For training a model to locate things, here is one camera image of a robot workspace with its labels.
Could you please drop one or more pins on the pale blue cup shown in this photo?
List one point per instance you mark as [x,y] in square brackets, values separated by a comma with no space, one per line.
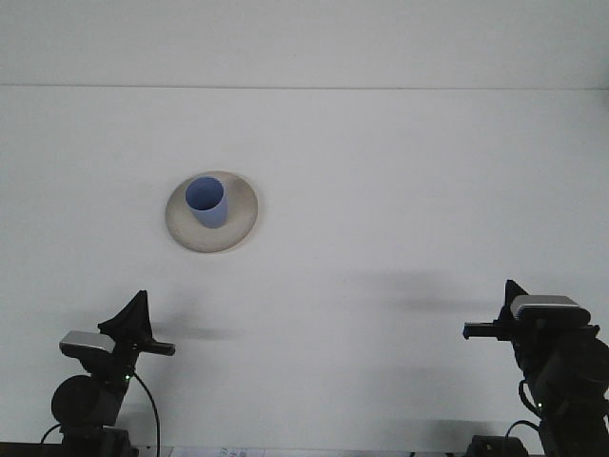
[211,216]

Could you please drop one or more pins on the pale round plate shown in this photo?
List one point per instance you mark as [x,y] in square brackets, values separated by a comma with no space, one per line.
[238,224]

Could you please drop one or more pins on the white printed paper sheet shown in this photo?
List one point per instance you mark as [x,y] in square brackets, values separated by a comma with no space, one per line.
[223,452]

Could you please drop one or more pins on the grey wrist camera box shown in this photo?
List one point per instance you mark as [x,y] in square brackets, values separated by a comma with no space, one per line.
[88,340]
[547,304]

